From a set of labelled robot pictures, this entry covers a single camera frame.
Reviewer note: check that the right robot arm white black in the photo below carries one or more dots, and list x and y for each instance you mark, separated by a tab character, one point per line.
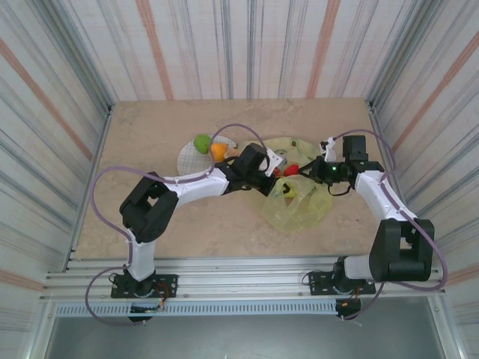
378	194

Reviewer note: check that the pale green avocado-print plastic bag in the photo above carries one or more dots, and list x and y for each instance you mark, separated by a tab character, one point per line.
295	213

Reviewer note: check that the orange toy fruit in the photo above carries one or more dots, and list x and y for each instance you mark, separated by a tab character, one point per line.
218	150

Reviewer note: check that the red toy strawberry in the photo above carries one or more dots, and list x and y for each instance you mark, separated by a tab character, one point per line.
291	170

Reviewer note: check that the aluminium rail frame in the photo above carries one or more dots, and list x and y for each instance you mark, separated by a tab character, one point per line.
239	273

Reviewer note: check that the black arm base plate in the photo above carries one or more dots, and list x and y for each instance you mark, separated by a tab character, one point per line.
318	282
168	284

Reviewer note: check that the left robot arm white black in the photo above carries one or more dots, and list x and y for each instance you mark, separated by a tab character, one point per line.
194	187

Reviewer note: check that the white checked round plate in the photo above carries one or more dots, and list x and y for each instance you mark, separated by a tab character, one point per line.
191	159

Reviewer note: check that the black base connector module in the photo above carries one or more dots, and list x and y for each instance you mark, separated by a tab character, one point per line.
142	318
350	306

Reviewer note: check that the green toy fruit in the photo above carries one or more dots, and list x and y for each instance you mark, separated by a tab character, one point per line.
201	143

